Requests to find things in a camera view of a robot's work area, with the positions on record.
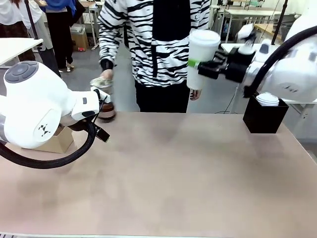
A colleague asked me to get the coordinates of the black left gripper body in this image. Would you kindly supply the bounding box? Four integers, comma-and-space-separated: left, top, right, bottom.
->
70, 113, 100, 131

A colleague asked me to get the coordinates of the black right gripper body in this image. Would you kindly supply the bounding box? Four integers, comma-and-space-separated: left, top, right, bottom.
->
224, 48, 256, 84

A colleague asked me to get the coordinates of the tall white paper cup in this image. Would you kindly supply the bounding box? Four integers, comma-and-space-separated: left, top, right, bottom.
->
186, 29, 221, 90

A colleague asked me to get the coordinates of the glass pitcher with brown drink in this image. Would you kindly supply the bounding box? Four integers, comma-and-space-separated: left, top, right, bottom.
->
89, 76, 116, 124

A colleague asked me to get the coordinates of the brown cardboard carrier box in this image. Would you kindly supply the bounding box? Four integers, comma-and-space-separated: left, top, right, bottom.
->
21, 125, 75, 154

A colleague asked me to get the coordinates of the person's right forearm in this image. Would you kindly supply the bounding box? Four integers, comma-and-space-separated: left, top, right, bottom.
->
98, 32, 119, 71

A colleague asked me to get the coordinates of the person's left hand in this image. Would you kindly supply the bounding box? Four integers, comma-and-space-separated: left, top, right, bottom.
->
189, 88, 203, 101

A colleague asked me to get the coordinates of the person's right hand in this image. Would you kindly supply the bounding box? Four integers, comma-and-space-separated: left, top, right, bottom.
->
100, 68, 114, 81

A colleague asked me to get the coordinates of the person in zebra hoodie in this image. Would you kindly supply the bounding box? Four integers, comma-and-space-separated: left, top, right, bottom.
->
98, 0, 211, 114

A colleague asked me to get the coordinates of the stack of white lids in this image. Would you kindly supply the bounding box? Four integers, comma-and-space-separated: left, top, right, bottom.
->
256, 92, 280, 107

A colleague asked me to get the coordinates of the light wood tabletop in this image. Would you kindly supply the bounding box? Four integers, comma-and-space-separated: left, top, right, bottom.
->
254, 23, 282, 42

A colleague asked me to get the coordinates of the white background table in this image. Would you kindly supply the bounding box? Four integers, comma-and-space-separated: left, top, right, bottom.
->
210, 4, 282, 48

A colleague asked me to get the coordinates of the black mesh chair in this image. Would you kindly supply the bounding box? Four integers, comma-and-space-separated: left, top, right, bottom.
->
279, 23, 293, 42

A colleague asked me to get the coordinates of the black square lid box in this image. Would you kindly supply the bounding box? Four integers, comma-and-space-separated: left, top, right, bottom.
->
242, 94, 290, 134

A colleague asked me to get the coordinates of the thick black stand pole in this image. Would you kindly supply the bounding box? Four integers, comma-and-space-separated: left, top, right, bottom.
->
271, 0, 289, 46

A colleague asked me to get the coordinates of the bystander in grey skirt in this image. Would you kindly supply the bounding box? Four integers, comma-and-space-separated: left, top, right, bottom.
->
19, 0, 61, 78

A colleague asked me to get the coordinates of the background cardboard box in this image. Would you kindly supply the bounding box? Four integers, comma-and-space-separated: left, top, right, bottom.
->
70, 24, 89, 52

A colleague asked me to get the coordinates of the bystander in blue top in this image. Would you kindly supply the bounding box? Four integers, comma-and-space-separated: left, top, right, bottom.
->
39, 0, 86, 72

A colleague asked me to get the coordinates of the small white side table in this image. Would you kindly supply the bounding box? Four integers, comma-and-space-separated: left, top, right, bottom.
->
0, 38, 44, 66

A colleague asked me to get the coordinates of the thin black stand pole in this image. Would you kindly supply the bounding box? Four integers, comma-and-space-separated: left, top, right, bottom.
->
24, 0, 40, 41

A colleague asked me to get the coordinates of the bystander in white blouse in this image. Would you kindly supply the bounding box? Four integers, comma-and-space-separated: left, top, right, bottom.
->
0, 0, 28, 38

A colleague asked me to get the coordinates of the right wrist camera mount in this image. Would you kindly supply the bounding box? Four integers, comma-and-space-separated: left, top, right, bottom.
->
236, 23, 257, 54

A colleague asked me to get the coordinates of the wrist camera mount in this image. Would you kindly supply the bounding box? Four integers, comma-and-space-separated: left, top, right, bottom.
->
89, 86, 111, 104
236, 23, 257, 54

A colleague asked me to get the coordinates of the right arm black cable sleeve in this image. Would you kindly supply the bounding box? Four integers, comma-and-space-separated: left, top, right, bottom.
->
243, 26, 317, 99

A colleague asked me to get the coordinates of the arm black cable sleeve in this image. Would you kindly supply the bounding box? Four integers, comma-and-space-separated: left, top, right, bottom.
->
0, 121, 97, 170
243, 26, 317, 99

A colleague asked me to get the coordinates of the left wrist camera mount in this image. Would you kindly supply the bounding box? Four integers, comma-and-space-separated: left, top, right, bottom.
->
89, 86, 111, 104

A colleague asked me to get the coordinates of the left arm black cable sleeve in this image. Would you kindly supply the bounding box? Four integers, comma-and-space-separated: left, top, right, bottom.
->
0, 121, 97, 170

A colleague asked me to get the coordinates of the grey frame background desk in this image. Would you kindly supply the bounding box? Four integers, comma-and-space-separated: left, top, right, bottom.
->
79, 0, 107, 52

